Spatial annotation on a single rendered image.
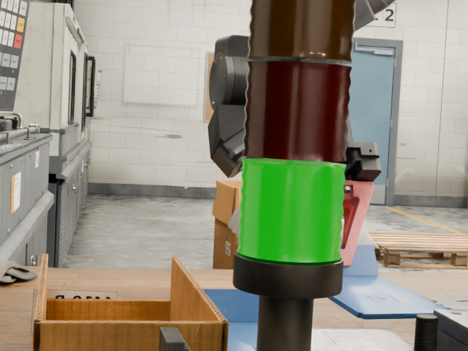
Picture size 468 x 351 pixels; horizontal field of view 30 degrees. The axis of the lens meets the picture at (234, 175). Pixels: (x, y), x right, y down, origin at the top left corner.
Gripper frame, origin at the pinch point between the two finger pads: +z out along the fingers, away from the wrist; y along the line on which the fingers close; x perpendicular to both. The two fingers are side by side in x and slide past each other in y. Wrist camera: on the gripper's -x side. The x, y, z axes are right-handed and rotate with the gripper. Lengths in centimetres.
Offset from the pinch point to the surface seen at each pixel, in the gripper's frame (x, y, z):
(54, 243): -3, -416, -158
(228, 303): -10.3, -1.6, 3.3
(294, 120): -19.2, 44.3, 10.6
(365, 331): 1.3, 0.0, 6.7
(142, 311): -16.9, -7.0, 2.3
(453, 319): -2.7, 22.6, 11.9
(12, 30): -28, -58, -61
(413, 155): 495, -894, -459
